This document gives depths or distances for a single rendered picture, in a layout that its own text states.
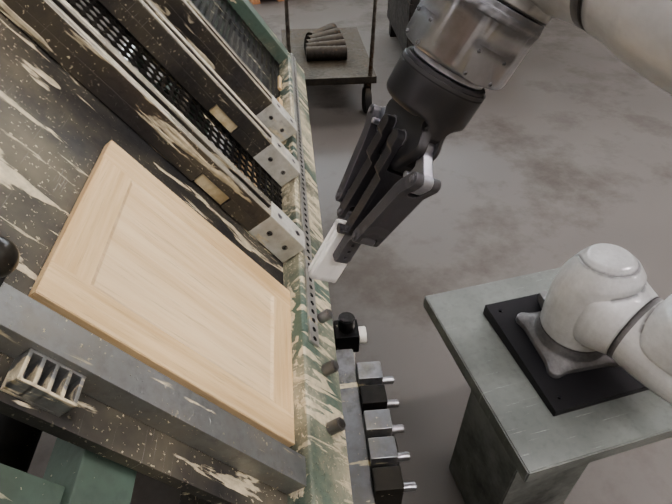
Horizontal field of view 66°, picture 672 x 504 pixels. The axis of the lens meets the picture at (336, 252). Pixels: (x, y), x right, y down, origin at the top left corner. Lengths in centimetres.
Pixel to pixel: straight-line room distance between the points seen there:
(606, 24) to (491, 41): 8
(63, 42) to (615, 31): 89
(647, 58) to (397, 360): 192
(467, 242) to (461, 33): 243
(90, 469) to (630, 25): 68
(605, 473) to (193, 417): 163
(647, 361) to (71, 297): 97
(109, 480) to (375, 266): 200
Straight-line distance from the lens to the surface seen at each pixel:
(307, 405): 97
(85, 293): 75
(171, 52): 138
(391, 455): 108
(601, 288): 113
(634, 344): 114
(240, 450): 80
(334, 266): 52
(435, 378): 215
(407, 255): 265
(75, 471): 72
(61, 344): 66
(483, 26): 39
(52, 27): 106
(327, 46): 404
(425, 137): 42
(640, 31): 34
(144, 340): 77
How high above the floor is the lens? 172
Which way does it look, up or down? 40 degrees down
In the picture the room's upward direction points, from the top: straight up
